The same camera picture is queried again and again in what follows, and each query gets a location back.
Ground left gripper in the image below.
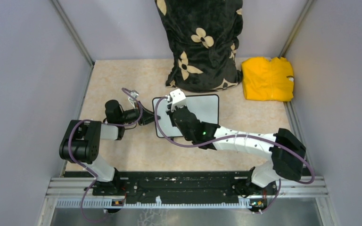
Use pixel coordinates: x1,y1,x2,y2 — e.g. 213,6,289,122
118,100,161,125

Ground small whiteboard black frame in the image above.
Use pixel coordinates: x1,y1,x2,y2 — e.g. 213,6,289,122
152,94,219,137

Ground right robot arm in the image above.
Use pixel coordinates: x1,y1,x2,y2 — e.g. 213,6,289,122
166,106,306,197

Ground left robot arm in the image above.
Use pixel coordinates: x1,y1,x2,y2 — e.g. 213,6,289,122
59,100,154,195

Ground folded yellow garment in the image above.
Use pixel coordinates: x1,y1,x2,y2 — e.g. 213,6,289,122
241,57,294,102

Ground black floral blanket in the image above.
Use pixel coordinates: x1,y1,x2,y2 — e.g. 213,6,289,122
155,0,243,93

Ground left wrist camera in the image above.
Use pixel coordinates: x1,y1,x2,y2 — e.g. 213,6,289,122
128,90,139,105

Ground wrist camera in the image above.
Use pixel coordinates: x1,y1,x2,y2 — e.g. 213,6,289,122
165,89,187,112
128,90,139,105

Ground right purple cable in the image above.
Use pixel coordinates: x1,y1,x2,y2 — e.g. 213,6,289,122
154,96,316,214

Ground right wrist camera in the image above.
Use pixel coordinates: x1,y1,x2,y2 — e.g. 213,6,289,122
165,89,187,112

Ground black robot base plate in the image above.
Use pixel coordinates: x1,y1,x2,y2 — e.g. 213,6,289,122
62,168,311,214

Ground aluminium rail frame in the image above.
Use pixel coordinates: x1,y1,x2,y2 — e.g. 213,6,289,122
45,177,328,209

